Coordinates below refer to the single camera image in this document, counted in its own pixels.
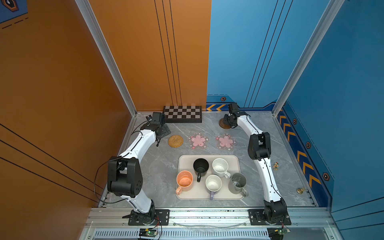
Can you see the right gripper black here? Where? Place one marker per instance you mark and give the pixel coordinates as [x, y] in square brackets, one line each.
[226, 116]

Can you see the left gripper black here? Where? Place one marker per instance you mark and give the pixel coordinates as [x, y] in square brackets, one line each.
[165, 130]

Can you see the brown wooden round coaster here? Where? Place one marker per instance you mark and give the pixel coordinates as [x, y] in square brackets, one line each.
[223, 125]

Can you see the pink flower coaster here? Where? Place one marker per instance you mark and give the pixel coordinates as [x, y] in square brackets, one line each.
[198, 141]
[225, 142]

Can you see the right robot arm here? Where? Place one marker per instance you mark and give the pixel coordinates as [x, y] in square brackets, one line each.
[259, 150]

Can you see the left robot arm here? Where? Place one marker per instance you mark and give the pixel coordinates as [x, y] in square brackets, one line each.
[125, 177]

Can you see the woven rattan round coaster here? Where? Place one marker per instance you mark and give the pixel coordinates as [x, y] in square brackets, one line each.
[175, 141]

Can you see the black white chessboard box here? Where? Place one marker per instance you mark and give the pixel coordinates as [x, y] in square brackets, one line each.
[183, 114]

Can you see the black mug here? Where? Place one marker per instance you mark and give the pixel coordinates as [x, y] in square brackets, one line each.
[201, 166]

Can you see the orange pink mug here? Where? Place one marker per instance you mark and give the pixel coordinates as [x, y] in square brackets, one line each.
[185, 181]

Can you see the grey mug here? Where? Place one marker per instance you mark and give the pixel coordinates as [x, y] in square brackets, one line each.
[237, 184]

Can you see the small gold figurine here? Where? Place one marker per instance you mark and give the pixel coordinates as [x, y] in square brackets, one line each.
[276, 166]

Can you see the beige plastic tray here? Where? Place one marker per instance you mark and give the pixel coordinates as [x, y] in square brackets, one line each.
[198, 190]

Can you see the small brass bell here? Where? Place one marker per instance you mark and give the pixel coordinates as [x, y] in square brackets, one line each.
[300, 190]

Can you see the left green circuit board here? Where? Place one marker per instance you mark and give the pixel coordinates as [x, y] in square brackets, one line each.
[148, 233]

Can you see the green circuit board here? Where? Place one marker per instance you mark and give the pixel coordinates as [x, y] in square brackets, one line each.
[278, 234]
[148, 233]

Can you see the right green circuit board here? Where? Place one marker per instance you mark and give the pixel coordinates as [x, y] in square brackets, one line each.
[278, 234]

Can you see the white mug purple handle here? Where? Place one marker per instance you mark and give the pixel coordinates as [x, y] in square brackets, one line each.
[213, 184]

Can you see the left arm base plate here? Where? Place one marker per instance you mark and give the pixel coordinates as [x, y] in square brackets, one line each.
[160, 217]

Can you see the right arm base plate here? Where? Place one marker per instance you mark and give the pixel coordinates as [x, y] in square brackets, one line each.
[258, 218]

